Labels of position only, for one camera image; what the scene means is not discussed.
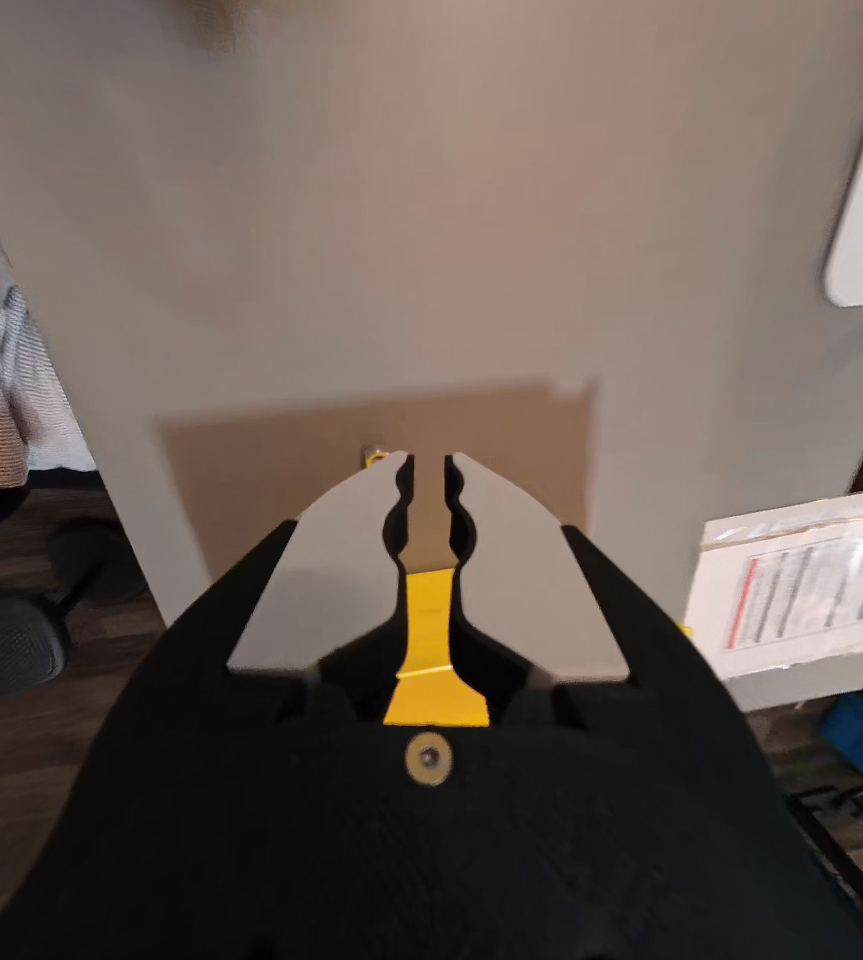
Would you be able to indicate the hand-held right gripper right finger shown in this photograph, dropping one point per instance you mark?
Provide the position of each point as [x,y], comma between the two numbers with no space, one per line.
[544,592]

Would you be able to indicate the laminated instruction sheet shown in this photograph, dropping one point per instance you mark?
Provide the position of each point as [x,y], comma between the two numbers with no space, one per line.
[799,592]

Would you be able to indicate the grey desk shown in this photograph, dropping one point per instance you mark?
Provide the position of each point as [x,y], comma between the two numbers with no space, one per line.
[401,225]

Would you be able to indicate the brown cardboard sheet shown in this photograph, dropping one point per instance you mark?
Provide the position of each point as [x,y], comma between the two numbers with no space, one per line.
[266,480]

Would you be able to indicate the yellow plastic bin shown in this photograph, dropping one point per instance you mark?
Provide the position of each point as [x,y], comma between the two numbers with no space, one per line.
[428,637]

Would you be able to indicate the grey mesh office chair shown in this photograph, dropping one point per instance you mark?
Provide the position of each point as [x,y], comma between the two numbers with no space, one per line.
[4,645]

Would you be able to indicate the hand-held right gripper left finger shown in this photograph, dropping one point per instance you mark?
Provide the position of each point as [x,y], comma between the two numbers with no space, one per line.
[304,592]

